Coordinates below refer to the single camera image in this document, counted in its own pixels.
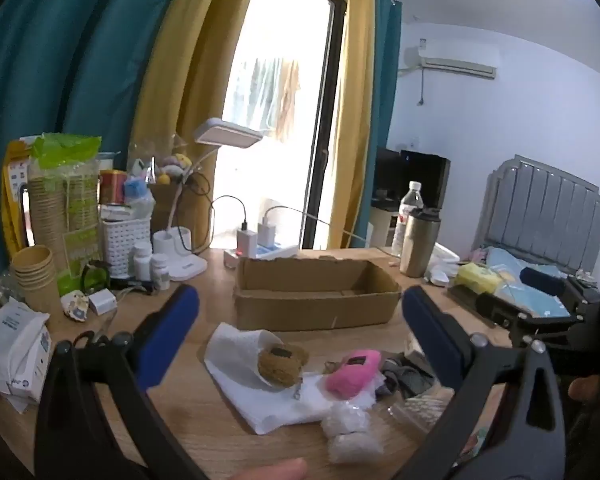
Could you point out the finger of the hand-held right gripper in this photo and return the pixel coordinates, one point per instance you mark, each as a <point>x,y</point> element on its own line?
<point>542,280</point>
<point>505,310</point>

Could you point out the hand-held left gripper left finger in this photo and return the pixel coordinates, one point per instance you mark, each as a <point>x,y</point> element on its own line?
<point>167,340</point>

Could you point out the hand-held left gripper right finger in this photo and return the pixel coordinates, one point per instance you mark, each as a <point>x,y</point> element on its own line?
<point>430,332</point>

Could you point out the grey sock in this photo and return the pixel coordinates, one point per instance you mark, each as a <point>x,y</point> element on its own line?
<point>410,380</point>

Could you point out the white waffle paper towel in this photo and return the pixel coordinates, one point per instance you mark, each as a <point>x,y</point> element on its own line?
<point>235,355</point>
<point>290,410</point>

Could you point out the clear plastic bag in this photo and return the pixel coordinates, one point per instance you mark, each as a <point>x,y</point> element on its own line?
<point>422,410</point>

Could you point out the pink plush pouch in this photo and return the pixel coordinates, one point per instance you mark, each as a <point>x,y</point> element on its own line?
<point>350,375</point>

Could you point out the brown plush pouch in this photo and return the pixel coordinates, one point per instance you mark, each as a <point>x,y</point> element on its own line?
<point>280,367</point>

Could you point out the white cotton pad packet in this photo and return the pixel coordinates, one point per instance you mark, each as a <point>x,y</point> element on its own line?
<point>345,419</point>
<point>355,449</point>

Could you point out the yellow soft cloth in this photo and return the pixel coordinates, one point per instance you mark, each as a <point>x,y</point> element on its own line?
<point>477,277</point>

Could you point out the person's right hand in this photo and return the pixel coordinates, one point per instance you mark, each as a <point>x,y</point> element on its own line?
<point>586,387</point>

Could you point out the person's left hand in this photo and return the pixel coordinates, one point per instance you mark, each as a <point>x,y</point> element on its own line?
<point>275,470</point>

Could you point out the blue bedding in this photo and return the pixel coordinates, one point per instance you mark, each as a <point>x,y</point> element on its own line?
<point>505,262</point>

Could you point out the white pill bottle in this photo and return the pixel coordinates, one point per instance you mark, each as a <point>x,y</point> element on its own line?
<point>160,272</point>
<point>142,260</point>

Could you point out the white crumpled tissue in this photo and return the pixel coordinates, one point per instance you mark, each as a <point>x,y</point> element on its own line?
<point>442,265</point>

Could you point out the grey bed headboard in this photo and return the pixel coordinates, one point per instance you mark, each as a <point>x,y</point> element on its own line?
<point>540,210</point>

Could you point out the small white box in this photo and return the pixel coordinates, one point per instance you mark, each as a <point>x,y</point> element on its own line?
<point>102,302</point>

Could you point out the black scissors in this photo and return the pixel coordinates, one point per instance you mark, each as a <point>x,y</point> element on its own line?
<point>85,338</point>

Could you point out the steel tumbler with black lid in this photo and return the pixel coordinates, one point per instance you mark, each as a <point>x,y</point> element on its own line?
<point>419,245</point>

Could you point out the patterned round sticker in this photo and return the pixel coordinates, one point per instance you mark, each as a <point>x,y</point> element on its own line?
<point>75,306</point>

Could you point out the white plastic basket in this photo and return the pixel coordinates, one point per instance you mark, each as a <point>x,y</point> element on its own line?
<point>125,245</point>

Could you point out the white small cabinet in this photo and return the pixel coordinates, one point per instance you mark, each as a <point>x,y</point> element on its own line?
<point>382,227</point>

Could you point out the clear water bottle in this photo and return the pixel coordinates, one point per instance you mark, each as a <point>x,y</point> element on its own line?
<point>407,215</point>

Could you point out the white power strip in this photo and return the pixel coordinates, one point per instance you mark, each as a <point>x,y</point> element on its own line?
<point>280,251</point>

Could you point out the cardboard box of plush toys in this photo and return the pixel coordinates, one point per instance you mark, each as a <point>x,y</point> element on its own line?
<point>167,195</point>

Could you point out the stack of loose paper cups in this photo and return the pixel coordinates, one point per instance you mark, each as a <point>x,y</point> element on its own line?
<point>35,280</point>

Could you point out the white wipes package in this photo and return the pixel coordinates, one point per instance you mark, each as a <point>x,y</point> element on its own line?
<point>12,350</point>

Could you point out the red can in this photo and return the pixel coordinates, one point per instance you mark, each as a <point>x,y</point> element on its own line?
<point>114,187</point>

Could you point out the green wrapped paper cup pack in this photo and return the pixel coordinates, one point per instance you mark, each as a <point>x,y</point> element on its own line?
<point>65,200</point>

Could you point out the white desk lamp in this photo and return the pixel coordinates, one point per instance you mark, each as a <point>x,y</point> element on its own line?
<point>230,135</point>

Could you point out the yellow paper bag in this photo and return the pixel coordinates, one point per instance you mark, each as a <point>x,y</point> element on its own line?
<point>14,185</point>

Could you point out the yellow curtain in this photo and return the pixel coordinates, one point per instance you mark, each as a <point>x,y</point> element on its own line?
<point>190,70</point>
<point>352,110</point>

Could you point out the white air conditioner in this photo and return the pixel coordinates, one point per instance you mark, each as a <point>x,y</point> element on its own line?
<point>450,60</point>

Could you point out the teal curtain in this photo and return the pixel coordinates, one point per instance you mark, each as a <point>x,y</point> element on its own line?
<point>386,85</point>
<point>55,60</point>

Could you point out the hanging laundry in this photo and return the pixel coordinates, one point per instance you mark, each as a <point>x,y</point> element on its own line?
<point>270,95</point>

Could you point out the black door frame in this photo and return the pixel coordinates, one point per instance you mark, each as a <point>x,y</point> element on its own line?
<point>325,135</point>

